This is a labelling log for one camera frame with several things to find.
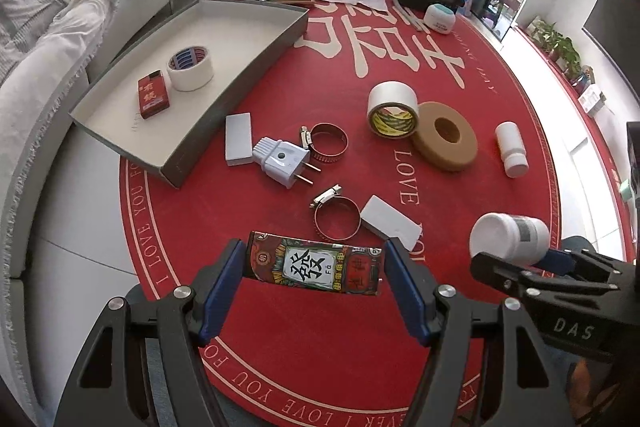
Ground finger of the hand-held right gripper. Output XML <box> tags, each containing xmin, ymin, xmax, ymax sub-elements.
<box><xmin>536</xmin><ymin>248</ymin><xmax>581</xmax><ymax>280</ymax></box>
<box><xmin>470</xmin><ymin>251</ymin><xmax>540</xmax><ymax>297</ymax></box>

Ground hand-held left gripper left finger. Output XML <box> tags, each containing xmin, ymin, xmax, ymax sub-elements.
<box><xmin>54</xmin><ymin>237</ymin><xmax>249</xmax><ymax>427</ymax></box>

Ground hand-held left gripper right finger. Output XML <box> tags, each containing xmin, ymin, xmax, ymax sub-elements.
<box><xmin>382</xmin><ymin>237</ymin><xmax>577</xmax><ymax>427</ymax></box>

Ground large white bottle grey label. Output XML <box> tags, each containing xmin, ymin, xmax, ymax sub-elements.
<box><xmin>468</xmin><ymin>211</ymin><xmax>551</xmax><ymax>266</ymax></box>

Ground metal hose clamp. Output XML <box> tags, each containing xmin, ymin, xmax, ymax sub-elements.
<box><xmin>309</xmin><ymin>185</ymin><xmax>361</xmax><ymax>242</ymax></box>
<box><xmin>298</xmin><ymin>122</ymin><xmax>349</xmax><ymax>164</ymax></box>

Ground patterned dark red card box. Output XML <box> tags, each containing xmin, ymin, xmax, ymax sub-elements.
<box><xmin>242</xmin><ymin>231</ymin><xmax>386</xmax><ymax>297</ymax></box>

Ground small white bottle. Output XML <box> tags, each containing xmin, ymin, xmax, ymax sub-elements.
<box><xmin>494</xmin><ymin>121</ymin><xmax>530</xmax><ymax>179</ymax></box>

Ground white rectangular block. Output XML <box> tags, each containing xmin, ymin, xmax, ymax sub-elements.
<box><xmin>359</xmin><ymin>195</ymin><xmax>424</xmax><ymax>252</ymax></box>
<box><xmin>224</xmin><ymin>112</ymin><xmax>255</xmax><ymax>166</ymax></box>

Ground grey tray with white inside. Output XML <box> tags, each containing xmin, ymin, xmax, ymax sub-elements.
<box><xmin>69</xmin><ymin>0</ymin><xmax>310</xmax><ymax>190</ymax></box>

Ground white power plug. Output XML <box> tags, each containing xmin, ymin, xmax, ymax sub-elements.
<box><xmin>252</xmin><ymin>136</ymin><xmax>326</xmax><ymax>192</ymax></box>

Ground white tape roll yellow core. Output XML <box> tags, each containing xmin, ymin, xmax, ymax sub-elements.
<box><xmin>367</xmin><ymin>81</ymin><xmax>421</xmax><ymax>140</ymax></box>

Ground small red box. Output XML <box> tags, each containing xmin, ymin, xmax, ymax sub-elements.
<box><xmin>137</xmin><ymin>72</ymin><xmax>171</xmax><ymax>120</ymax></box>

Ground potted green plants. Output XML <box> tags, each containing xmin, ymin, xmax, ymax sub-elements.
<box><xmin>529</xmin><ymin>19</ymin><xmax>584</xmax><ymax>78</ymax></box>

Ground white tape roll blue core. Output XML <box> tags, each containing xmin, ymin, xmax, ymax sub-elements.
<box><xmin>166</xmin><ymin>45</ymin><xmax>216</xmax><ymax>93</ymax></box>

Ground white jar teal lid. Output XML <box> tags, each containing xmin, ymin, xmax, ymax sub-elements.
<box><xmin>423</xmin><ymin>4</ymin><xmax>456</xmax><ymax>37</ymax></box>

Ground white flat sticks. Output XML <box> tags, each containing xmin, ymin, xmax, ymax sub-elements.
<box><xmin>391</xmin><ymin>0</ymin><xmax>432</xmax><ymax>38</ymax></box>

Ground grey white covered sofa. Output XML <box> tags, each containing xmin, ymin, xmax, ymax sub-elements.
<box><xmin>0</xmin><ymin>0</ymin><xmax>201</xmax><ymax>408</ymax></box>

